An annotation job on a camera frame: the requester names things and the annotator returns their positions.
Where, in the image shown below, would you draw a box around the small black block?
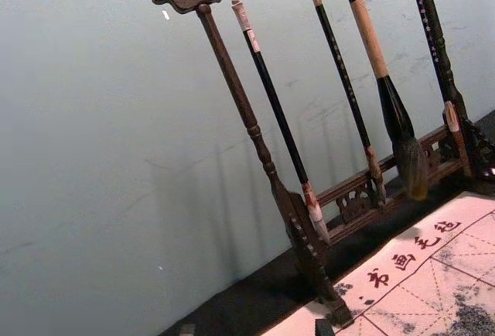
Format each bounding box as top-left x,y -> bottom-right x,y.
314,317 -> 334,336

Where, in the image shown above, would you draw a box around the dark green brush brown bristles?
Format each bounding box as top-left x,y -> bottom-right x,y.
305,0 -> 388,208

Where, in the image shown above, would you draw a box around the white felt calligraphy grid mat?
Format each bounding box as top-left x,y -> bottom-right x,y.
261,190 -> 495,336

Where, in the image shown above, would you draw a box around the black brush with white bristles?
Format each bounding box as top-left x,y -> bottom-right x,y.
230,0 -> 333,247

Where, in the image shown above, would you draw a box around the black table cloth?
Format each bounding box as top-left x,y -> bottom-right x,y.
157,109 -> 495,336

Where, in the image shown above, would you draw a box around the dark wooden dragon brush rack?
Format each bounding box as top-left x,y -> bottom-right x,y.
133,0 -> 495,329

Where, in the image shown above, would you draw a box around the dark brush with red print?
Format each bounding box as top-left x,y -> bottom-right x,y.
405,0 -> 475,177

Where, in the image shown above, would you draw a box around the large tan-handled calligraphy brush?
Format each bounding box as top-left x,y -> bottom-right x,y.
340,0 -> 431,201

